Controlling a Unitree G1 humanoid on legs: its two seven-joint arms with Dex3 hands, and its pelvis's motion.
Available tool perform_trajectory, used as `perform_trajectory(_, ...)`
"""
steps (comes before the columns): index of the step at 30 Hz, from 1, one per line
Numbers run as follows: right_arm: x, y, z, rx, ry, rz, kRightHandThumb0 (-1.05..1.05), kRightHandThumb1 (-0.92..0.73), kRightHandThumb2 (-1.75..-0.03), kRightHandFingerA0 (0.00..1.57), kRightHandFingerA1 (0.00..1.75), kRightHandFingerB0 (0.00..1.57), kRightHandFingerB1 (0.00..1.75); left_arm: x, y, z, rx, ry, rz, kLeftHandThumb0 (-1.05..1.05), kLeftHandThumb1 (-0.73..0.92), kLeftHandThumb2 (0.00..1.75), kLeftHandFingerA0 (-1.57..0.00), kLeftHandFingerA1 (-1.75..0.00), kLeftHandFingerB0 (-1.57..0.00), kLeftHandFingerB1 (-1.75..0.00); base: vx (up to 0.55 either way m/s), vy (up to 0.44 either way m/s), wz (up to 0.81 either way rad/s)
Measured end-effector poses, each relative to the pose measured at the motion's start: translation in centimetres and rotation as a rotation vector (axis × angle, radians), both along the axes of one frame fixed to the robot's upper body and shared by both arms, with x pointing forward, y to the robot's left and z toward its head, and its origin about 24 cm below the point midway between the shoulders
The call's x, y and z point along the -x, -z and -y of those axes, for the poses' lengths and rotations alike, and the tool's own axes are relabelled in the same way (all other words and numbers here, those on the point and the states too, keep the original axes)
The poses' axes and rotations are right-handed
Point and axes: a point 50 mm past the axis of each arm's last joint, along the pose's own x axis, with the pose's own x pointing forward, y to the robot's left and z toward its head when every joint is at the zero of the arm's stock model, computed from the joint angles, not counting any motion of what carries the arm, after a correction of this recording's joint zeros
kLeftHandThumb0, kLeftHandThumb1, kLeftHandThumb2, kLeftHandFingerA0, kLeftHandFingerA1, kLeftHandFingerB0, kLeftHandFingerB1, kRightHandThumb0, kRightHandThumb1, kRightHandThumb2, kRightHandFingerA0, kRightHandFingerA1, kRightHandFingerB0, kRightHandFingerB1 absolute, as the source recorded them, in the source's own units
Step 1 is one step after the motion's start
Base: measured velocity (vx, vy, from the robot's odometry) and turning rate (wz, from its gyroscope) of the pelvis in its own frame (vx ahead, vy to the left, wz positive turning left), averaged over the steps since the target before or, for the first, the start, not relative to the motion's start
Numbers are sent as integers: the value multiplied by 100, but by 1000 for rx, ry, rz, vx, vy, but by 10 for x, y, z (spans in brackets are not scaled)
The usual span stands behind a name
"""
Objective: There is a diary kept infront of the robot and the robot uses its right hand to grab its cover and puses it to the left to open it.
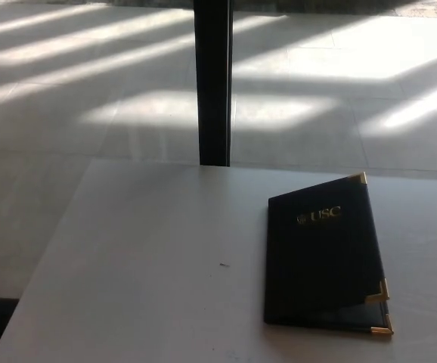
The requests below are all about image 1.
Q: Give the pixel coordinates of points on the black USC leather diary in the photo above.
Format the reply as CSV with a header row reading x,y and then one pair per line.
x,y
317,257

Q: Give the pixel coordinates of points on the black vertical pillar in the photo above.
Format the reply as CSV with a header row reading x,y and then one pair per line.
x,y
212,83

